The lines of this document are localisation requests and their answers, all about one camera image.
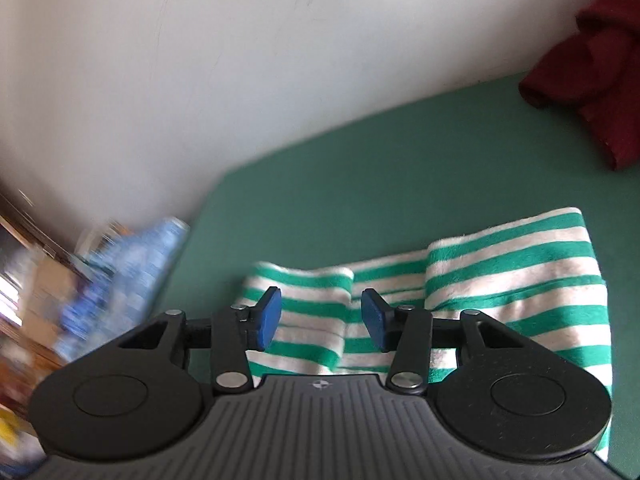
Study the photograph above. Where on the green white striped garment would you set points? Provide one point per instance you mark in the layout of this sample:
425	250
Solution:
529	370

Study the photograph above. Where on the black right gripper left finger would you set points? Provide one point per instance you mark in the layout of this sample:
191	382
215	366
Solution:
228	334

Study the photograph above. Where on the dark red garment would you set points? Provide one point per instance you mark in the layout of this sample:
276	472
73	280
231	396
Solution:
594	77

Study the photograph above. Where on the blue white patterned towel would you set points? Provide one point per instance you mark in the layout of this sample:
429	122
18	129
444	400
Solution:
122	273

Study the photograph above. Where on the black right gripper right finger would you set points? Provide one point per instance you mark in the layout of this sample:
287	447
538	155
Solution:
412	334

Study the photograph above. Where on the green bed sheet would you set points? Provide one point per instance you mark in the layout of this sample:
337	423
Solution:
444	167

